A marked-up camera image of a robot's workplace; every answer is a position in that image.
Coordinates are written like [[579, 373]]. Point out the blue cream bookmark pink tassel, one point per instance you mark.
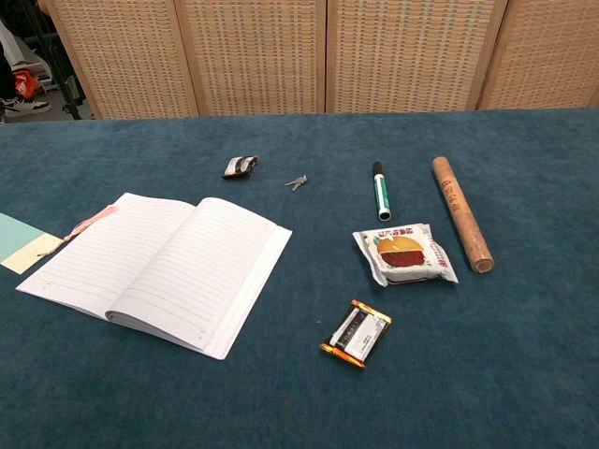
[[14, 234]]

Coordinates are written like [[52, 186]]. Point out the small silver keys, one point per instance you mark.
[[296, 182]]

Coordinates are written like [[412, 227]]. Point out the crumpled black white wrapper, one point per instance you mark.
[[238, 167]]

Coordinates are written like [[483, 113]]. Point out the green white marker pen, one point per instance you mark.
[[381, 192]]

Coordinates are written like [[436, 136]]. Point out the white snack cake packet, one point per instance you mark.
[[402, 255]]

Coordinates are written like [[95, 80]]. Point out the open lined white notebook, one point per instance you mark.
[[187, 271]]

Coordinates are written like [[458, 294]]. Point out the orange-ended battery pack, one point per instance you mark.
[[358, 334]]

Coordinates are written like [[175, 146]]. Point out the brown wooden rolling pin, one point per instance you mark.
[[461, 212]]

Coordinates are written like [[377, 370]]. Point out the wicker wooden folding screen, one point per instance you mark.
[[257, 56]]

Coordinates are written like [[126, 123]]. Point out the blue carpet table mat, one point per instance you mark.
[[515, 351]]

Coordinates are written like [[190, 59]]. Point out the black tripod stand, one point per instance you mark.
[[72, 96]]

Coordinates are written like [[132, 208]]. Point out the black white sneaker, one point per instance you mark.
[[28, 106]]

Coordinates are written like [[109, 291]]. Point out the orange bag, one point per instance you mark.
[[25, 84]]

